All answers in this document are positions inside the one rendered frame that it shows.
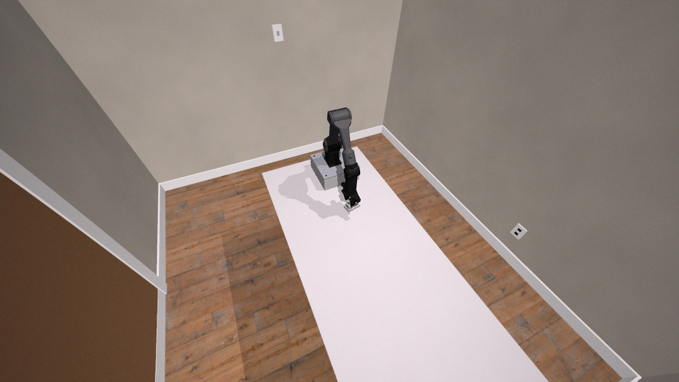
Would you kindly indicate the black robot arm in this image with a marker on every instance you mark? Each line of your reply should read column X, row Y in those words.
column 340, row 120

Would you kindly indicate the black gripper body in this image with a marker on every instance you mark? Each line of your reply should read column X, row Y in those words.
column 351, row 192

